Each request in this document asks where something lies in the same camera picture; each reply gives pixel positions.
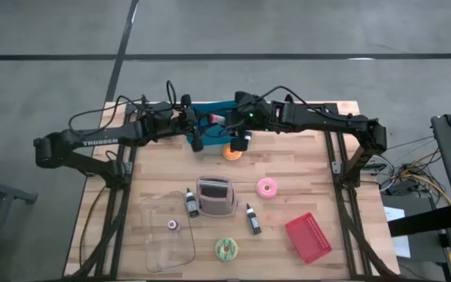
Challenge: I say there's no clear plastic tray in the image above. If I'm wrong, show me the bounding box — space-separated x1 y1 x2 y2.
138 190 197 274

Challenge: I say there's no blue plastic bin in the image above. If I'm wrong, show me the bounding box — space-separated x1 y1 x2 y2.
188 100 246 146

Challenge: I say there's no black flat bar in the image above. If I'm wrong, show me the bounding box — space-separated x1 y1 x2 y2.
388 204 451 238

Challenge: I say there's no white paper sheet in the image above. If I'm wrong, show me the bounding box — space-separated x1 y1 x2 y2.
383 206 411 259

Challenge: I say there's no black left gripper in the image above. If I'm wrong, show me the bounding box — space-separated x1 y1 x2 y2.
170 93 207 154

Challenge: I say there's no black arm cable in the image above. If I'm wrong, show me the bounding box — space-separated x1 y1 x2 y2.
67 80 178 136
260 85 354 118

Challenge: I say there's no floor cable bundle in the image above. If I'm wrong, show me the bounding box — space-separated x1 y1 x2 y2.
377 135 451 207

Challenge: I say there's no pink toy donut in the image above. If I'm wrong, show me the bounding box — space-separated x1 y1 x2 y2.
256 177 278 201

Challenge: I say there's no orange toy donut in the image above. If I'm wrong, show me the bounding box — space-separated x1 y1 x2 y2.
222 143 244 162

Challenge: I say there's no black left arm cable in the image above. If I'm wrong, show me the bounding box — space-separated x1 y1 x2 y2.
67 80 178 136

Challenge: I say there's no red plastic basket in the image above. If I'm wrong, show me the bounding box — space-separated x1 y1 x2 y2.
284 211 333 265

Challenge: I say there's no green frosted toy donut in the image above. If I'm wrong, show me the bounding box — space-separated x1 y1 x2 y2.
215 237 239 262

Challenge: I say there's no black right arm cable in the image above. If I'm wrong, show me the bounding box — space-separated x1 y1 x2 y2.
260 85 354 118

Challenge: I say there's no steel box grater pink handle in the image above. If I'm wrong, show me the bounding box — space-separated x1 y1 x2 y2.
196 175 239 219

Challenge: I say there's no black aluminium table frame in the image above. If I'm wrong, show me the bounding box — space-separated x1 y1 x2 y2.
67 99 401 282

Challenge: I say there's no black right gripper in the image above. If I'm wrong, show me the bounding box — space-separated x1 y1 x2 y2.
229 90 273 153

